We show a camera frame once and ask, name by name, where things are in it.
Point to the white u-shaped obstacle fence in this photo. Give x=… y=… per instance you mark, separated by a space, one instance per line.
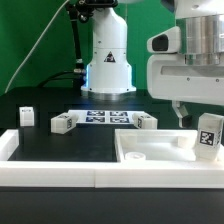
x=198 y=174

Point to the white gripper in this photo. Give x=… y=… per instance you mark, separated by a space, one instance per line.
x=169 y=78

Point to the white square tabletop part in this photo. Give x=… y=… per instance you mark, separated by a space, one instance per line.
x=155 y=145

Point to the apriltag base sheet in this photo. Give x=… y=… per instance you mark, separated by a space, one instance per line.
x=103 y=116

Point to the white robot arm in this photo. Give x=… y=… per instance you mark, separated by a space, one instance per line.
x=187 y=62

